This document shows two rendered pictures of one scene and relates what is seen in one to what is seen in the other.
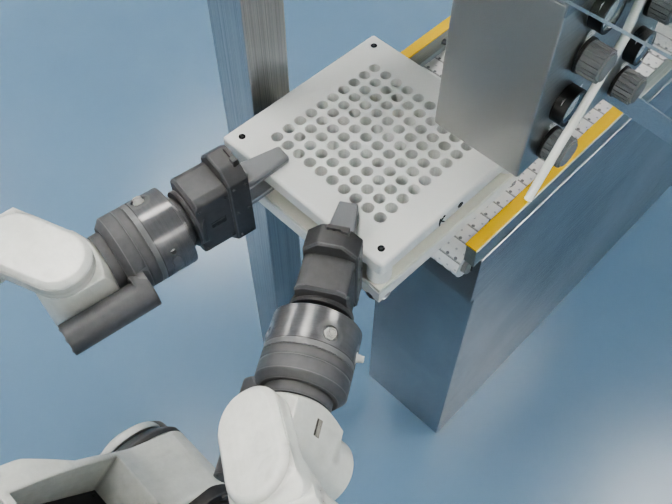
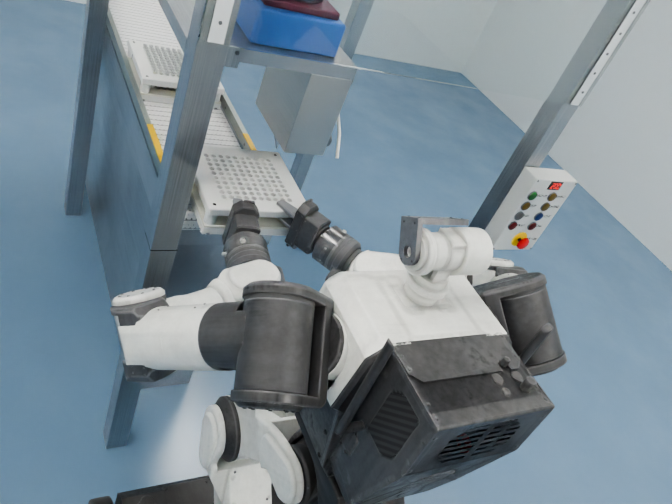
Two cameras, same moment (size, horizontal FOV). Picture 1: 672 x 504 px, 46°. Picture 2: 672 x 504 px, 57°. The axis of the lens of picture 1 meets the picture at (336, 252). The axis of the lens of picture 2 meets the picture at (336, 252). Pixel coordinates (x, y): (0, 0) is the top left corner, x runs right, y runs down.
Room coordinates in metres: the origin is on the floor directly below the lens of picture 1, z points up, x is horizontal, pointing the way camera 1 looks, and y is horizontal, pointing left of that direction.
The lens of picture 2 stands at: (0.21, 1.11, 1.74)
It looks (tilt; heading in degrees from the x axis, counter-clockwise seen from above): 35 degrees down; 276
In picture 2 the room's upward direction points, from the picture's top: 25 degrees clockwise
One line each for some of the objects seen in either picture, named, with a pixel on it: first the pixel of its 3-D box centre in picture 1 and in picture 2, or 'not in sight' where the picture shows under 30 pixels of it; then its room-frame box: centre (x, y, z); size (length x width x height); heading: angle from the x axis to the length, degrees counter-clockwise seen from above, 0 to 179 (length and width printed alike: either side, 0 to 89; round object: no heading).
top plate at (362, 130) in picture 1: (376, 143); (246, 180); (0.60, -0.05, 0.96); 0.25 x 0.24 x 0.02; 45
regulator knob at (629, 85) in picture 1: (629, 82); not in sight; (0.59, -0.30, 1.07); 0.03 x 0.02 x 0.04; 136
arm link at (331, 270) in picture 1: (324, 310); (318, 236); (0.38, 0.01, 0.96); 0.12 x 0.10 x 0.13; 167
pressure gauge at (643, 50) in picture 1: (639, 45); not in sight; (0.59, -0.29, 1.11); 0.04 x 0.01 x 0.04; 136
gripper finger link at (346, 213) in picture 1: (342, 225); (289, 207); (0.47, -0.01, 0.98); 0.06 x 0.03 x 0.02; 167
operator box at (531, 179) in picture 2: not in sight; (527, 210); (-0.06, -0.59, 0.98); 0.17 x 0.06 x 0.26; 46
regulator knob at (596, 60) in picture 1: (597, 56); not in sight; (0.51, -0.22, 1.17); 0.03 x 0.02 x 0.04; 136
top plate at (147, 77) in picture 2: not in sight; (175, 66); (1.08, -0.51, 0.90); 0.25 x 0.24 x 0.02; 46
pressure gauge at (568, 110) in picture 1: (567, 105); not in sight; (0.50, -0.21, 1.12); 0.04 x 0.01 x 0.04; 136
